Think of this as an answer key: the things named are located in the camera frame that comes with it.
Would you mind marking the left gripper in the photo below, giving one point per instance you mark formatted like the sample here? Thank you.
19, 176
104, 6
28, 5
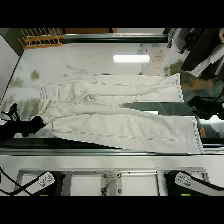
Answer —
31, 126

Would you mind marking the heap of clothes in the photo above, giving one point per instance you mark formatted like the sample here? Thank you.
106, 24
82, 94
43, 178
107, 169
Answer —
203, 43

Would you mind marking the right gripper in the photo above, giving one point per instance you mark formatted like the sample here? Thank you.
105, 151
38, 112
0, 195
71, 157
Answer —
200, 106

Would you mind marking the orange rack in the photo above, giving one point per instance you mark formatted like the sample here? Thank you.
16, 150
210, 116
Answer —
41, 39

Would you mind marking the light grey trousers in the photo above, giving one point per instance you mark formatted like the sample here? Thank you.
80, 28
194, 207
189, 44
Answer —
126, 128

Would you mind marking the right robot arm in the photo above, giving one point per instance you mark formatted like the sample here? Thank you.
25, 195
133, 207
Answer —
215, 109

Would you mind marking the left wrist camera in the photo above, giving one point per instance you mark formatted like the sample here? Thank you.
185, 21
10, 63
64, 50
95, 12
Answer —
13, 111

